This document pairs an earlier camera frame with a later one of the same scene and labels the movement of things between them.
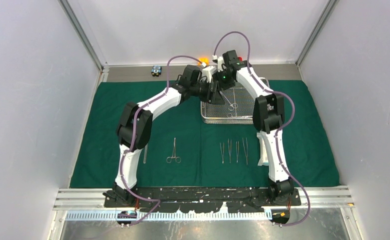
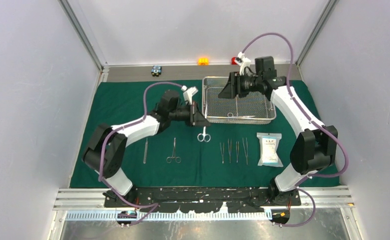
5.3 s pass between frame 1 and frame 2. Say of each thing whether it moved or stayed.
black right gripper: moved
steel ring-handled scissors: moved
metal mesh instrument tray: stayed
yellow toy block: stayed
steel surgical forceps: stayed
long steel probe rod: stayed
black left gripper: moved
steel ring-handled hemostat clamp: stayed
